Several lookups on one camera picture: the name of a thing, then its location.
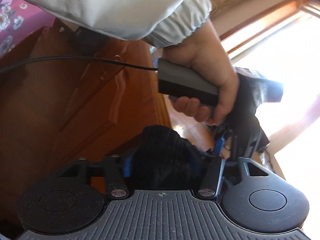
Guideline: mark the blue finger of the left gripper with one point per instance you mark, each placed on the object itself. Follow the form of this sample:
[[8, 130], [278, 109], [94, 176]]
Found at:
[[218, 146]]

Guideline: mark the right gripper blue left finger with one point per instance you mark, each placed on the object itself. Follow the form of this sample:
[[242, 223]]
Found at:
[[117, 176]]

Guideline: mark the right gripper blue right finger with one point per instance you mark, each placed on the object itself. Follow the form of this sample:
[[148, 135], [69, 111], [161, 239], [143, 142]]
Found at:
[[208, 171]]

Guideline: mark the black Nike sweatpants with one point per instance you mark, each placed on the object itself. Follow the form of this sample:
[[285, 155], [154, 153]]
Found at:
[[166, 161]]

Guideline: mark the person's left forearm grey sleeve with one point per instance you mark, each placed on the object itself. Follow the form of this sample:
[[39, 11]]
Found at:
[[162, 23]]

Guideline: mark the person's left hand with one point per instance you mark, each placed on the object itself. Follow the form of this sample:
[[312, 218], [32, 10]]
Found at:
[[203, 52]]

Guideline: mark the wooden cabinet with drawers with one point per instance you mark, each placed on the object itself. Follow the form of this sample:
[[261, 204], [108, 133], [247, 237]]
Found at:
[[100, 96]]

